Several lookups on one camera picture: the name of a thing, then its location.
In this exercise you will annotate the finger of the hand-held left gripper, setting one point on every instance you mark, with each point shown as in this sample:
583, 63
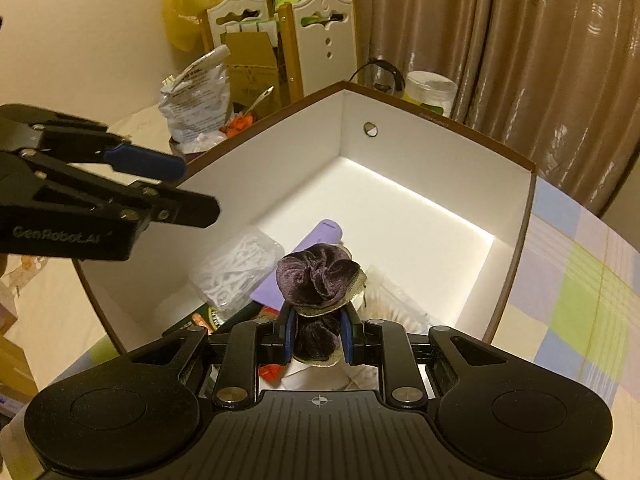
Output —
190, 210
150, 162

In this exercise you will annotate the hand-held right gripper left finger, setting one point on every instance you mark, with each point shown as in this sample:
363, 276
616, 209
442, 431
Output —
286, 332

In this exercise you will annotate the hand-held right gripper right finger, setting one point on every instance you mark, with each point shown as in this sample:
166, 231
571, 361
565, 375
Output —
347, 334

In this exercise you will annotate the red snack packet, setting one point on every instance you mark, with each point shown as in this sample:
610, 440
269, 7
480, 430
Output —
269, 372

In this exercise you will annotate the clear bag of white beads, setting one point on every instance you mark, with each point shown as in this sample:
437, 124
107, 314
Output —
395, 300

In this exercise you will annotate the dark purple velvet scrunchie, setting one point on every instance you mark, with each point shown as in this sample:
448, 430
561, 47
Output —
320, 275

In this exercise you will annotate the clear bag of floss picks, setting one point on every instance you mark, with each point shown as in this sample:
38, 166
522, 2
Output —
235, 270

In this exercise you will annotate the green card package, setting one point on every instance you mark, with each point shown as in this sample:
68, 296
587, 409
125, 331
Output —
202, 321

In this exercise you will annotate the purple packet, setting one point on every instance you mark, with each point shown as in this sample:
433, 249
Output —
320, 235

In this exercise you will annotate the brown storage box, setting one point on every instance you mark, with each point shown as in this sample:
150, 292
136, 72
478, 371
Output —
425, 185

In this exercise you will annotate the checked cloth desktop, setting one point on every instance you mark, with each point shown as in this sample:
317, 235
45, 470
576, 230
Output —
575, 285

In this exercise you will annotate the crinkled printed plastic bag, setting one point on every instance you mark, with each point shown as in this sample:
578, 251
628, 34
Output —
200, 105

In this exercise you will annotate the orange plastic pieces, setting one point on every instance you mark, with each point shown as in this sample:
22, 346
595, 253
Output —
237, 125

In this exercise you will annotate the cardboard box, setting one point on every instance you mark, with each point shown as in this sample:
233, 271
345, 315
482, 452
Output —
15, 370
250, 75

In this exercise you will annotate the yellow plastic bag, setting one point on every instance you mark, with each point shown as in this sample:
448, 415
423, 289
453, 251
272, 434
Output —
185, 10

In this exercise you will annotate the white wooden chair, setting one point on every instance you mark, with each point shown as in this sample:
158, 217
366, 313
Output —
240, 7
325, 60

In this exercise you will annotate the green carton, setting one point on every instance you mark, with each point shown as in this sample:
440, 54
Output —
287, 0

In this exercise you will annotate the clear plastic jar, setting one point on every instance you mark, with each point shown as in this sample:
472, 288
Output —
430, 95

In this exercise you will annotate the brown curtain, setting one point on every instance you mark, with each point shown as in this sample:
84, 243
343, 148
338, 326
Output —
500, 60

